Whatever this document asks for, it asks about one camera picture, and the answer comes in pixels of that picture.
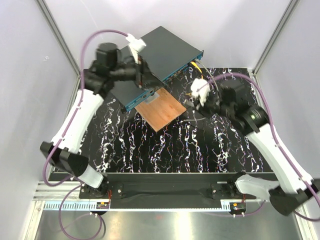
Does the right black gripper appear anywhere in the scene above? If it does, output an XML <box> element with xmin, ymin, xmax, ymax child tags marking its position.
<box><xmin>192</xmin><ymin>89</ymin><xmax>233</xmax><ymax>119</ymax></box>

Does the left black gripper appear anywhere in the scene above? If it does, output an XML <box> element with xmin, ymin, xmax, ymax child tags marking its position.
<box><xmin>110</xmin><ymin>54</ymin><xmax>165</xmax><ymax>90</ymax></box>

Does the silver transceiver module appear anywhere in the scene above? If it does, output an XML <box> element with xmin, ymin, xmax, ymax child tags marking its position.
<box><xmin>184</xmin><ymin>99</ymin><xmax>194</xmax><ymax>108</ymax></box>

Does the grey ethernet cable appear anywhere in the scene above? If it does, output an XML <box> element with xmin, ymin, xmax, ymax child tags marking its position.
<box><xmin>183</xmin><ymin>58</ymin><xmax>221</xmax><ymax>123</ymax></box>

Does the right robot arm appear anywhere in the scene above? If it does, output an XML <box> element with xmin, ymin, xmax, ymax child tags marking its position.
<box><xmin>190</xmin><ymin>80</ymin><xmax>320</xmax><ymax>216</ymax></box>

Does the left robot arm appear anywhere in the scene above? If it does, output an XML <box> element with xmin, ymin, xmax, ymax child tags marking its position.
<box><xmin>40</xmin><ymin>39</ymin><xmax>155</xmax><ymax>198</ymax></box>

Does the wooden board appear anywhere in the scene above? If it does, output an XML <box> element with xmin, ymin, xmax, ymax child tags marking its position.
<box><xmin>135</xmin><ymin>87</ymin><xmax>187</xmax><ymax>132</ymax></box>

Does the black marble pattern mat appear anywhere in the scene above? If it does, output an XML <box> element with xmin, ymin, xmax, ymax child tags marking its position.
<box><xmin>51</xmin><ymin>67</ymin><xmax>282</xmax><ymax>174</ymax></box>

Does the grey metal bracket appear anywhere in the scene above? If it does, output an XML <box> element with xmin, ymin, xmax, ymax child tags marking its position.
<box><xmin>143</xmin><ymin>92</ymin><xmax>159</xmax><ymax>105</ymax></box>

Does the teal network switch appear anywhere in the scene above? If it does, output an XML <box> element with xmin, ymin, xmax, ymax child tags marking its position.
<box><xmin>110</xmin><ymin>26</ymin><xmax>204</xmax><ymax>113</ymax></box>

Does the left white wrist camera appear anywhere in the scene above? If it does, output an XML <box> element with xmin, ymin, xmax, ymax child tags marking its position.
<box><xmin>125</xmin><ymin>33</ymin><xmax>147</xmax><ymax>64</ymax></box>

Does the yellow ethernet cable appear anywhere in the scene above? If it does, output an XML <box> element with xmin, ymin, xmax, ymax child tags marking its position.
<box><xmin>186</xmin><ymin>61</ymin><xmax>205</xmax><ymax>97</ymax></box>

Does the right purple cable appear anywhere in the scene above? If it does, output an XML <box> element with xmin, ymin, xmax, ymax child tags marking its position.
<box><xmin>197</xmin><ymin>73</ymin><xmax>320</xmax><ymax>222</ymax></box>

